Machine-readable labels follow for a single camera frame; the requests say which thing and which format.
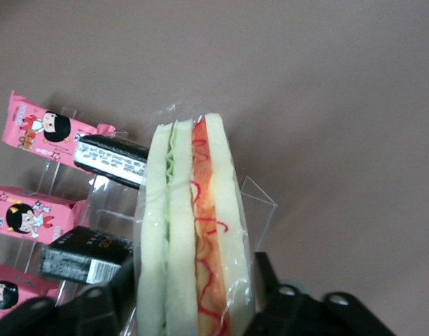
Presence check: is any clear acrylic stepped display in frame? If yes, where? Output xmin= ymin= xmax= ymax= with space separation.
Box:
xmin=10 ymin=106 xmax=279 ymax=316

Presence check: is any triangular sandwich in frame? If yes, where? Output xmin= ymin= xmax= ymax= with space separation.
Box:
xmin=134 ymin=103 xmax=253 ymax=336

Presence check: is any pink cartoon snack pack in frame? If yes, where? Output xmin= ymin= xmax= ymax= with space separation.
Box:
xmin=1 ymin=90 xmax=116 ymax=173
xmin=0 ymin=262 xmax=59 ymax=323
xmin=0 ymin=185 xmax=87 ymax=246

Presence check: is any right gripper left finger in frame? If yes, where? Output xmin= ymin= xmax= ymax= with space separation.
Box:
xmin=0 ymin=258 xmax=136 ymax=336

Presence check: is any small black box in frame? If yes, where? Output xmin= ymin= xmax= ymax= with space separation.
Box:
xmin=38 ymin=225 xmax=134 ymax=285
xmin=73 ymin=134 xmax=150 ymax=190

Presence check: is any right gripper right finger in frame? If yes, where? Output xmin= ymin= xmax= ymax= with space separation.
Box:
xmin=244 ymin=251 xmax=395 ymax=336

